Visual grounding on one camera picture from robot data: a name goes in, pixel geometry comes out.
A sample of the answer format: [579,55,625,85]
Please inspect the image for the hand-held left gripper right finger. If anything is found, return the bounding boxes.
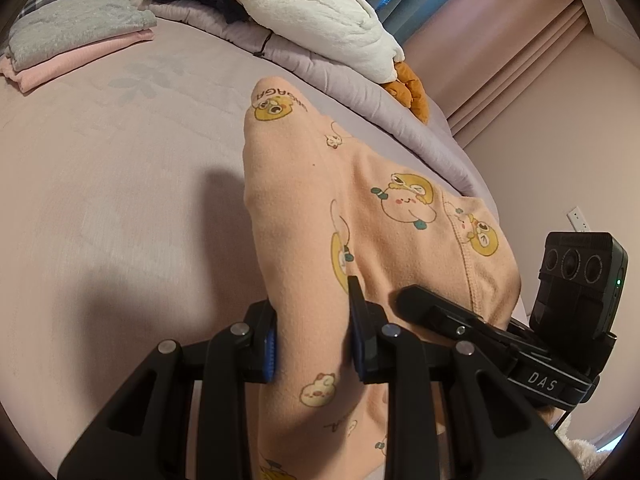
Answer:
[347,276,584,480]

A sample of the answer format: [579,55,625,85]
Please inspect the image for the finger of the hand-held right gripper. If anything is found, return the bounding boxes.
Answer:
[396,285,527,362]

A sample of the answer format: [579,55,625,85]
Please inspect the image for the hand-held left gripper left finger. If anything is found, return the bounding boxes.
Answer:
[57,302,279,480]

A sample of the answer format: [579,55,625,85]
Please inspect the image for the orange cartoon print pants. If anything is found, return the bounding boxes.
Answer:
[242,76,523,480]

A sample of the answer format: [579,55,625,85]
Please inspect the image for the white fluffy rug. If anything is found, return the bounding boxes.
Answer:
[555,425,609,467]

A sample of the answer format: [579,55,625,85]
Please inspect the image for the pink bed sheet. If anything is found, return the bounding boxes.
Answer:
[0,10,501,480]

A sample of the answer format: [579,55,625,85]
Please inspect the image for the lilac quilt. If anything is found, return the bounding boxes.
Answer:
[97,0,496,211]

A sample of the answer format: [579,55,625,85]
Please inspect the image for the pink curtain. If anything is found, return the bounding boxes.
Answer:
[402,0,601,149]

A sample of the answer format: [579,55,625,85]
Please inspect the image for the blue curtain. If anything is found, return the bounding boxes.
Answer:
[347,0,473,51]

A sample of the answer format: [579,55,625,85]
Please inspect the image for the white plush goose toy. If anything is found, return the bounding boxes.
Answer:
[235,0,431,124]

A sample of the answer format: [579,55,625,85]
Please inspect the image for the pink folded cloth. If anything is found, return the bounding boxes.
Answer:
[0,29,156,95]

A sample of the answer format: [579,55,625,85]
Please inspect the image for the grey folded cloth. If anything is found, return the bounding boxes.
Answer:
[5,0,158,72]

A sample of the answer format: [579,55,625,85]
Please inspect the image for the white wall socket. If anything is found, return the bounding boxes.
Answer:
[566,205,591,234]

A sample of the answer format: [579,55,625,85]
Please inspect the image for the black cable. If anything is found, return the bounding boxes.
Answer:
[547,406,571,432]

